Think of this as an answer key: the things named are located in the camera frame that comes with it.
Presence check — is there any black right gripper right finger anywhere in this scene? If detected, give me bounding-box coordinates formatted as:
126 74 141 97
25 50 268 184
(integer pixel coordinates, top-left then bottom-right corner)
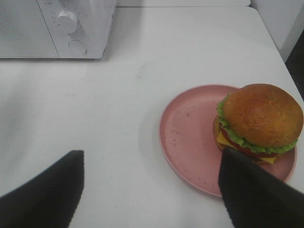
218 149 304 228

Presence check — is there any pink round plate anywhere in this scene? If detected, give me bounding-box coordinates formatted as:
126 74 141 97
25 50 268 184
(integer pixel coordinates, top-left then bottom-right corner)
159 85 300 196

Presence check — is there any burger with lettuce and cheese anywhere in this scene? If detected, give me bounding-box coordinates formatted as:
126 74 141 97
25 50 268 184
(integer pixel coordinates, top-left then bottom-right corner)
213 84 304 164

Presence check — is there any white microwave knob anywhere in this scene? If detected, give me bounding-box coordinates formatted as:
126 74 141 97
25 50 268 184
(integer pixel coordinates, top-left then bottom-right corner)
55 10 79 34

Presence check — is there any round white door button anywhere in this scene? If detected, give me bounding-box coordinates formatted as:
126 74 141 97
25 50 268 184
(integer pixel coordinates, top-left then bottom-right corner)
68 40 87 55

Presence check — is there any white microwave oven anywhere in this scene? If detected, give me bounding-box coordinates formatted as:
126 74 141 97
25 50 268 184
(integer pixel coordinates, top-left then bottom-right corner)
0 0 116 59

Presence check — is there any white microwave door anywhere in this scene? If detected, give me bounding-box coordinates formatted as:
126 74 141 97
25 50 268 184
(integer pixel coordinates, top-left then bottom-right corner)
0 0 58 58

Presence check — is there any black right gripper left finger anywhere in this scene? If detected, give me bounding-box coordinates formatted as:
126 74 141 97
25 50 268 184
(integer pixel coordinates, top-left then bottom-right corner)
0 151 84 228

